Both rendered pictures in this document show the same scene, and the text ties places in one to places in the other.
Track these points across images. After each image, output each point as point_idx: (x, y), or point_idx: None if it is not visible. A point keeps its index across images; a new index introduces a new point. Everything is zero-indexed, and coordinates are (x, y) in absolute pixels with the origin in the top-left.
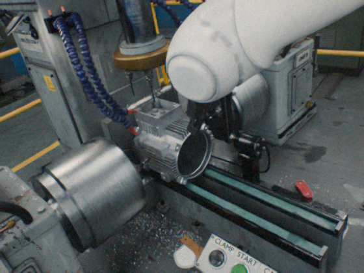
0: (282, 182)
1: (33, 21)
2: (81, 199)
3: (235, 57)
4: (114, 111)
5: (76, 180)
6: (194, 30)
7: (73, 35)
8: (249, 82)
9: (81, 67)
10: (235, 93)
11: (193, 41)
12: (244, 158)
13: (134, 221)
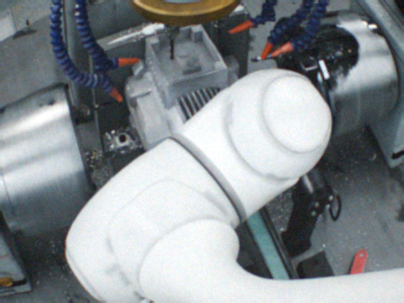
0: (347, 239)
1: None
2: (13, 195)
3: (135, 292)
4: (87, 76)
5: (13, 167)
6: (93, 246)
7: None
8: (369, 75)
9: (58, 26)
10: (336, 87)
11: (86, 261)
12: (297, 205)
13: (96, 193)
